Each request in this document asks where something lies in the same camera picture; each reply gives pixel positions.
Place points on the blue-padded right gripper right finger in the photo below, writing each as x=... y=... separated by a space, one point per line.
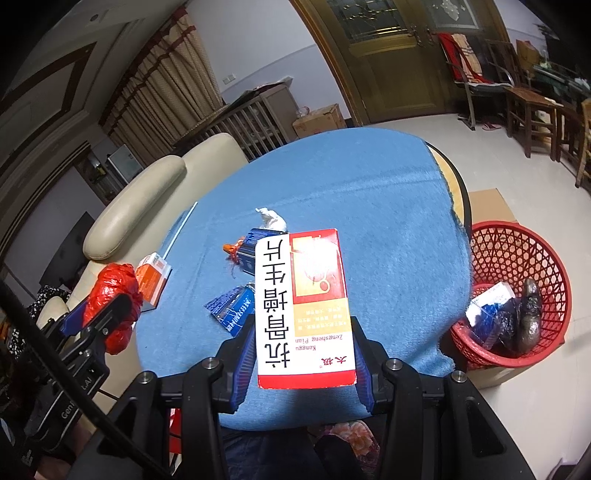
x=375 y=391

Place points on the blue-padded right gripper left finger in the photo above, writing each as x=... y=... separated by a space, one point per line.
x=237 y=357

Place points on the red white medicine box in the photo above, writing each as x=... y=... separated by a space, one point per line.
x=304 y=336

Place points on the orange snack wrapper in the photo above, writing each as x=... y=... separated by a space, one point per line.
x=232 y=249

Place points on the blue silver foil box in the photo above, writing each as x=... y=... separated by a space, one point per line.
x=246 y=253

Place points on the crumpled blue foil packet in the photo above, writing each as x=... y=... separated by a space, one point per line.
x=232 y=308

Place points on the orange white small carton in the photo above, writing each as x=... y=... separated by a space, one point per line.
x=152 y=274

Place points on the dark blue bag in basket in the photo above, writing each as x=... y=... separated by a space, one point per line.
x=499 y=317

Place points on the beige leather sofa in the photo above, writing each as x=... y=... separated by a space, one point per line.
x=137 y=221

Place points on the red plastic mesh basket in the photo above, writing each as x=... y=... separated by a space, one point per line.
x=505 y=255

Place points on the cardboard box under basket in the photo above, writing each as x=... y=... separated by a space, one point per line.
x=491 y=207

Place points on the grey slatted cabinet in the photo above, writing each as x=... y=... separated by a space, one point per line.
x=260 y=120

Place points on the brown cardboard box by door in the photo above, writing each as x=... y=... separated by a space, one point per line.
x=328 y=118

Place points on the beige striped curtain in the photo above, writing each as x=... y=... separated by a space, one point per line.
x=166 y=91

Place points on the dark wooden chair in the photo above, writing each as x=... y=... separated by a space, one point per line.
x=527 y=109

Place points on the wooden double door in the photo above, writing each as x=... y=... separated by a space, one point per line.
x=386 y=56

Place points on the chair with red cloth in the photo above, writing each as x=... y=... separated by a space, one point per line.
x=474 y=70

